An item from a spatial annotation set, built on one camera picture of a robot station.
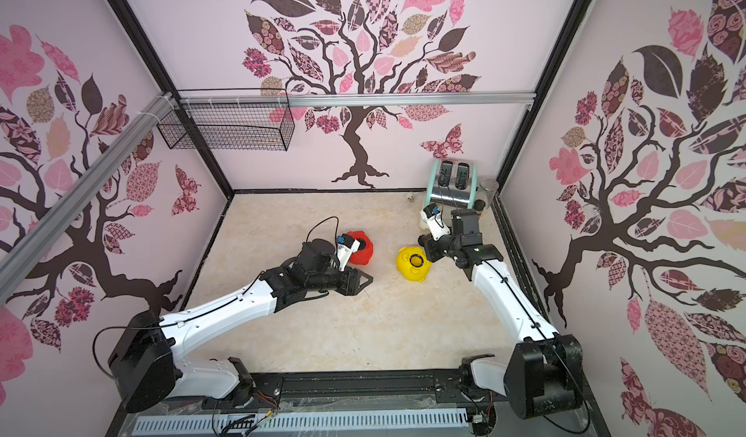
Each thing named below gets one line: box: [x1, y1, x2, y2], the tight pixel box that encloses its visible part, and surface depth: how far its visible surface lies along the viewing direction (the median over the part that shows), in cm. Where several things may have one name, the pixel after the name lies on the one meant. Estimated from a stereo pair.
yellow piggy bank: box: [396, 246, 432, 283], surface depth 91 cm
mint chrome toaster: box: [425, 158, 478, 210], surface depth 99 cm
